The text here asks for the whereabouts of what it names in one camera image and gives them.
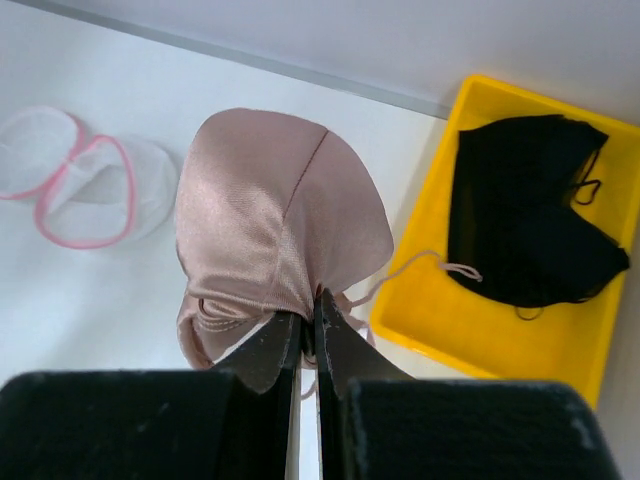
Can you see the yellow plastic tray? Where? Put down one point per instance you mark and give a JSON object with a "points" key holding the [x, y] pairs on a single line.
{"points": [[423, 309]]}

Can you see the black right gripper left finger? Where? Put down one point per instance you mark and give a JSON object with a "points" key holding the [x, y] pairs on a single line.
{"points": [[236, 420]]}

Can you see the black bra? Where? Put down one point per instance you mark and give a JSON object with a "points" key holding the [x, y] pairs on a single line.
{"points": [[511, 217]]}

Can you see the pink satin bra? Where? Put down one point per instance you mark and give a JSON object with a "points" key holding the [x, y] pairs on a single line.
{"points": [[271, 211]]}

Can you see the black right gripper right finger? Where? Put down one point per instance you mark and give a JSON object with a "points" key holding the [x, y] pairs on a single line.
{"points": [[377, 422]]}

